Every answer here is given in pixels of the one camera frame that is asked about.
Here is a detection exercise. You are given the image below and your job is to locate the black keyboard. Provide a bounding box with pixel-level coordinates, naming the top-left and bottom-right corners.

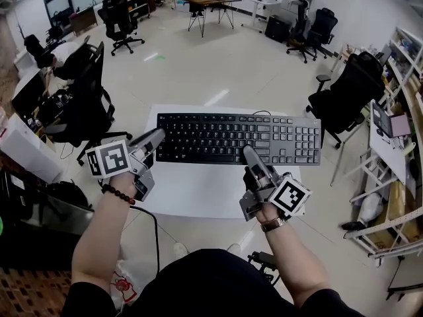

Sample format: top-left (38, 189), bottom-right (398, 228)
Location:
top-left (155, 112), bottom-right (322, 167)

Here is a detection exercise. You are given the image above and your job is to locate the wristwatch with brown strap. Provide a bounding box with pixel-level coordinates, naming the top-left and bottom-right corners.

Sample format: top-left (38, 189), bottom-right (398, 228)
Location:
top-left (260, 217), bottom-right (288, 233)

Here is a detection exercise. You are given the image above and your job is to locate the white cabinet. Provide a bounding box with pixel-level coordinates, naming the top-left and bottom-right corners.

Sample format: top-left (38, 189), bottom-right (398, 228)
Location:
top-left (0, 112), bottom-right (63, 184)

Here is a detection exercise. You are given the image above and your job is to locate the wooden desk with black legs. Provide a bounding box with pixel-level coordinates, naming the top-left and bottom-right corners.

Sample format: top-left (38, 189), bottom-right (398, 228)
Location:
top-left (183, 0), bottom-right (242, 38)

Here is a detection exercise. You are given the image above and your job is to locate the dark beaded bracelet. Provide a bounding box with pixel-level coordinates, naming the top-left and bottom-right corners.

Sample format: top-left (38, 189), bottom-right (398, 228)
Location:
top-left (100, 183), bottom-right (136, 206)

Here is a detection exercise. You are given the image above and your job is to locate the black backpack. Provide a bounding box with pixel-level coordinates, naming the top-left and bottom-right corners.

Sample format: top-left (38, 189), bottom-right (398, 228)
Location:
top-left (46, 180), bottom-right (90, 207)

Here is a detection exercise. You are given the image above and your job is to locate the person's black shirt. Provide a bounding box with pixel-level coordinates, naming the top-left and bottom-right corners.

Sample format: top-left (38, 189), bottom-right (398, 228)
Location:
top-left (61, 248), bottom-right (364, 317)

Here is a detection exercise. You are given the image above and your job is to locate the person's right forearm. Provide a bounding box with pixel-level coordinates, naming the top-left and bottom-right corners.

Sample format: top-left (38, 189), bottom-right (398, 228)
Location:
top-left (256, 205), bottom-right (331, 308)

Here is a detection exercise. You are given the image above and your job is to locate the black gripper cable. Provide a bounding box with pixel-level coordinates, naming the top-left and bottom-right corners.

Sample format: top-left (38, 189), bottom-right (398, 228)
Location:
top-left (130, 205), bottom-right (161, 273)

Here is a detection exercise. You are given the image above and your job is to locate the black high-back mesh office chair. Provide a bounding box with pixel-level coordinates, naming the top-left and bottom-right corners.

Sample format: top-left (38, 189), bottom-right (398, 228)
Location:
top-left (44, 41), bottom-right (133, 166)

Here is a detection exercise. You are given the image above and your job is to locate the white plastic bag red print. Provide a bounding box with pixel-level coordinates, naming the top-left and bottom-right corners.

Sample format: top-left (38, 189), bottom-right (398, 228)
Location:
top-left (110, 259), bottom-right (138, 310)

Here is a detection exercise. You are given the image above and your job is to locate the black wheeled base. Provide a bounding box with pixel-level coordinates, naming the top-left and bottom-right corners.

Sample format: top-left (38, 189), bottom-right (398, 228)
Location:
top-left (247, 251), bottom-right (282, 285)

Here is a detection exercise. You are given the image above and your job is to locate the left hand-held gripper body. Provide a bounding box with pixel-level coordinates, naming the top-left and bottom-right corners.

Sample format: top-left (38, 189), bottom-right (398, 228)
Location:
top-left (85, 139), bottom-right (155, 203)

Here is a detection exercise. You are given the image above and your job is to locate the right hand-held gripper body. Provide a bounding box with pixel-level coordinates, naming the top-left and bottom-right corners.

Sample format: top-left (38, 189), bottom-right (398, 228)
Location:
top-left (239, 165), bottom-right (313, 223)

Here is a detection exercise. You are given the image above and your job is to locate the black box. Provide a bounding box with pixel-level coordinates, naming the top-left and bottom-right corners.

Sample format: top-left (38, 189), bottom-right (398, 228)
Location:
top-left (264, 14), bottom-right (292, 44)

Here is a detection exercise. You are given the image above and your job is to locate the white standing desk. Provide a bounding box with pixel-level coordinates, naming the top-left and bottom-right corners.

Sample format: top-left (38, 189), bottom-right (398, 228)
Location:
top-left (242, 0), bottom-right (282, 32)

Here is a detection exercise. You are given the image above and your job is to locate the person's left forearm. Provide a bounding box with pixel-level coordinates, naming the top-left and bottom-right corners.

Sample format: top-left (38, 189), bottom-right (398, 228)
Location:
top-left (71, 173), bottom-right (138, 293)

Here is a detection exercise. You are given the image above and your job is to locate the black office chair grey frame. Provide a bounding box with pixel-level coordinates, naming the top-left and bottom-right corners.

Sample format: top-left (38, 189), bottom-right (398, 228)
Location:
top-left (286, 0), bottom-right (318, 64)

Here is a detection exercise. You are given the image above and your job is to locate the white folding table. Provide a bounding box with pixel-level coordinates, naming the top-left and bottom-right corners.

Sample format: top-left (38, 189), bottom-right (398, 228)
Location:
top-left (330, 99), bottom-right (417, 204)

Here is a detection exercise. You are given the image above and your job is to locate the dark open bookshelf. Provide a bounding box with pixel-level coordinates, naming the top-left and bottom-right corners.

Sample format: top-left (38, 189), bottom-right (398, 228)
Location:
top-left (122, 0), bottom-right (151, 21)

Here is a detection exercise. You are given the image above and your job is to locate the white metal shelving rack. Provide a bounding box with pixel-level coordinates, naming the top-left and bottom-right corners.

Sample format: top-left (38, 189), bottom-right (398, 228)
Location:
top-left (330, 26), bottom-right (423, 260)

